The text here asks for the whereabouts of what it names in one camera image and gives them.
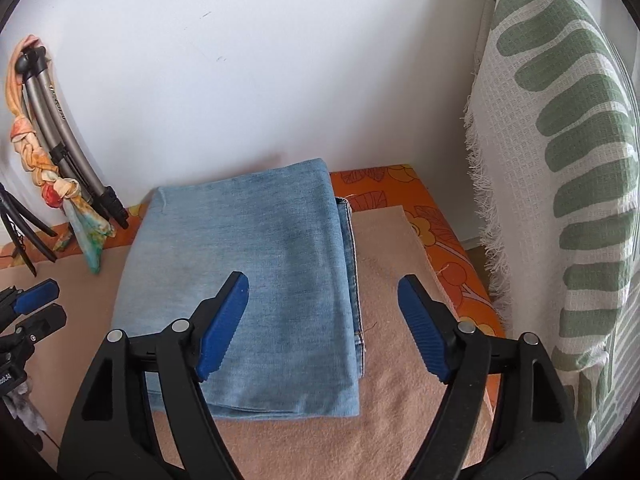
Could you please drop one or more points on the beige blanket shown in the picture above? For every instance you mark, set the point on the beige blanket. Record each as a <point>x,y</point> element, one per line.
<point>398,396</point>

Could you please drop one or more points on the grey folded tripod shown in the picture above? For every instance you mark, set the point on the grey folded tripod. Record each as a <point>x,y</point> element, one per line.
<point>60,141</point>

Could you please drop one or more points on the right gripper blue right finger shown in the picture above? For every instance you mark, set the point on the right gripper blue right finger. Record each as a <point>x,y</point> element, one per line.
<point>431,324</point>

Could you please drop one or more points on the orange floral scarf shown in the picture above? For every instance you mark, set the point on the orange floral scarf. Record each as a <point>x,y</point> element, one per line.
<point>85,225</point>

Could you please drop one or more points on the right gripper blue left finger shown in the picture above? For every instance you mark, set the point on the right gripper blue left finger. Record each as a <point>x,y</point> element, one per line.
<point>215,322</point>

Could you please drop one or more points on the orange floral bed sheet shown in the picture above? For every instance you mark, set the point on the orange floral bed sheet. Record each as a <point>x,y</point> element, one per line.
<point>459,267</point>

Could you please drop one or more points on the light blue denim pants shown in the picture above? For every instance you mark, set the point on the light blue denim pants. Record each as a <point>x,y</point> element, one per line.
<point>298,349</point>

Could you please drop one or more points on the green white patterned cushion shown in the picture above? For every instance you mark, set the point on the green white patterned cushion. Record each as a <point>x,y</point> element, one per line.
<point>552,128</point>

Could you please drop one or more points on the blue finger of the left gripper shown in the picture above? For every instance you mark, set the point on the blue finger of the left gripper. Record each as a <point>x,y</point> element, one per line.
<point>16,302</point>
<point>41,324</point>

